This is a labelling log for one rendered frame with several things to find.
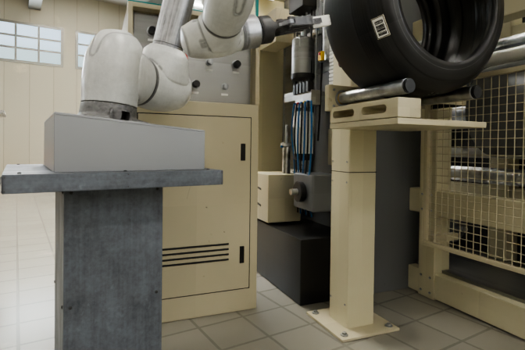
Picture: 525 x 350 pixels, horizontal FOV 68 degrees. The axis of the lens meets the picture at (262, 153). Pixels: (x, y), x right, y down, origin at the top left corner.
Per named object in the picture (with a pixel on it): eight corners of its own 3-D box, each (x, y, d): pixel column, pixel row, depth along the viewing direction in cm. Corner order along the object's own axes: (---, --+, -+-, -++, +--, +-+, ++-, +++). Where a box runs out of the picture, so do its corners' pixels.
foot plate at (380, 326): (305, 313, 167) (305, 308, 167) (357, 305, 178) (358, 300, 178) (342, 343, 142) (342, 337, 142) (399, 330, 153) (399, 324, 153)
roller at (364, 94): (334, 95, 145) (343, 90, 146) (340, 106, 146) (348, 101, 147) (401, 81, 113) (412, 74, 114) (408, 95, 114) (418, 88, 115)
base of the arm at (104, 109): (89, 118, 97) (91, 96, 97) (65, 122, 114) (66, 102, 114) (157, 127, 109) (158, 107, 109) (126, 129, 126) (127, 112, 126)
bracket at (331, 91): (324, 111, 146) (324, 85, 146) (406, 116, 162) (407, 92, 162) (329, 110, 143) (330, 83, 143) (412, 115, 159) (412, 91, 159)
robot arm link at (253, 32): (229, 21, 108) (248, 19, 111) (236, 54, 109) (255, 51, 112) (240, 11, 100) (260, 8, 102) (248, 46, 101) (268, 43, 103)
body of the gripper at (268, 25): (259, 12, 103) (290, 8, 106) (248, 21, 110) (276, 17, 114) (266, 41, 103) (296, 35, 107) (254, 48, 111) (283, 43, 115)
